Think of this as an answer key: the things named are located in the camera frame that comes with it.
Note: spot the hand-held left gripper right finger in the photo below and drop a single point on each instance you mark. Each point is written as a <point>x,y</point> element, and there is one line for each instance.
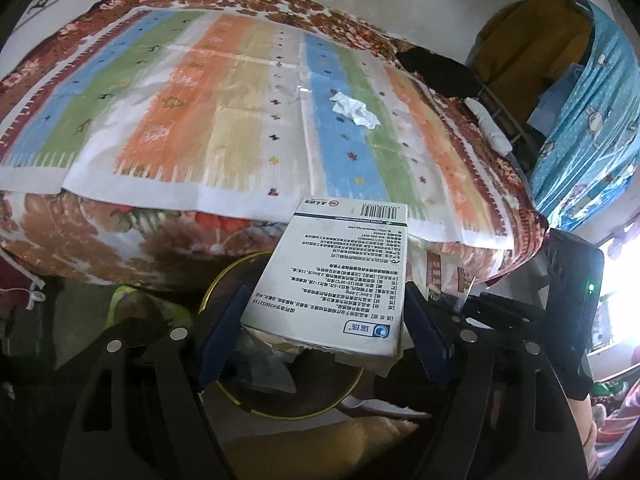
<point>427,332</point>

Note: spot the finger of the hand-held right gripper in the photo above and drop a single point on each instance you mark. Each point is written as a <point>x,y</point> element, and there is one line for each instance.
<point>500,320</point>
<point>500,302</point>

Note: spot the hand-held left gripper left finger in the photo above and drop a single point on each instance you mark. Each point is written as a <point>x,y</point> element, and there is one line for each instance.
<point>220,340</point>

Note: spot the clear plastic bag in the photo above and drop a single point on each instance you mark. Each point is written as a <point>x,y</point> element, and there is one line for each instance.
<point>265,360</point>

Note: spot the red print snack packet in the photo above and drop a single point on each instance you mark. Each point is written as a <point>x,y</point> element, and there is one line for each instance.
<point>447,275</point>

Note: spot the brown round bin gold rim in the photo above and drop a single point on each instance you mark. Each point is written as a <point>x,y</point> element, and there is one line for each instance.
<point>315,390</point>

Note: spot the white medicine box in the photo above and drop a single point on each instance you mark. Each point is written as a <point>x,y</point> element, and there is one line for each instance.
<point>325,280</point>

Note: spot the person's right forearm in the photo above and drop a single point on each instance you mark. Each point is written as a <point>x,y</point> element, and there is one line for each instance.
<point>585,435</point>

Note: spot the bright window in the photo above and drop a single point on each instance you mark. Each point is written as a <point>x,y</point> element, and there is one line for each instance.
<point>620,300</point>

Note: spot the yellow green slipper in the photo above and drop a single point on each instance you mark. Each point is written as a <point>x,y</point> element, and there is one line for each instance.
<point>117,295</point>

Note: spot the red green cloth pile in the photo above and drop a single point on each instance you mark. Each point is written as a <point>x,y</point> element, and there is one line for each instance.
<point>615,410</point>

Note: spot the blue printed curtain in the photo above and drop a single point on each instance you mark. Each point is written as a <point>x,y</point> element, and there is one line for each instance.
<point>590,125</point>

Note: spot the white rolled cloth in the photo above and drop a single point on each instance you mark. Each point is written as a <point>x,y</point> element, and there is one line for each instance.
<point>487,122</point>

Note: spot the maroon cloth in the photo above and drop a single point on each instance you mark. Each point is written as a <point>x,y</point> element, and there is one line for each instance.
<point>15,275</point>

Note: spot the striped woven mat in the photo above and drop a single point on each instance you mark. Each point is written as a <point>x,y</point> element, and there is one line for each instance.
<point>225,110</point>

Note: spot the white crumpled tissue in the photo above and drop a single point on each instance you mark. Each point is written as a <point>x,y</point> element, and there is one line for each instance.
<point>352,107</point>

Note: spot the black cloth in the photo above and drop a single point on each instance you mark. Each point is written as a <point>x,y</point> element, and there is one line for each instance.
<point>440,72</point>

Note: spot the yellow cloth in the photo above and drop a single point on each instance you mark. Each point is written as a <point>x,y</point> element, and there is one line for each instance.
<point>530,45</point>

